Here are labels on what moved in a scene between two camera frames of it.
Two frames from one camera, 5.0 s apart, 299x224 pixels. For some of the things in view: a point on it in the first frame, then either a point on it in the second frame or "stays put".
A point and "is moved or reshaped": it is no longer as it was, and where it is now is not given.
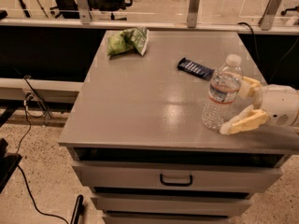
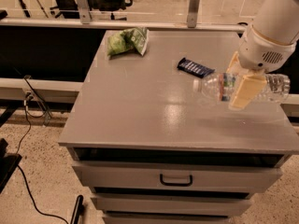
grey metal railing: (83, 17) stays put
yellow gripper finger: (248, 86) -> (234, 66)
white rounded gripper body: (279, 105) -> (260, 52)
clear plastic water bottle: (224, 88) is moved or reshaped
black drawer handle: (174, 183) stays put
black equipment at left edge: (8, 163) stays put
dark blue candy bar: (194, 68) stays put
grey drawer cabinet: (137, 143) stays put
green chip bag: (121, 42) stays put
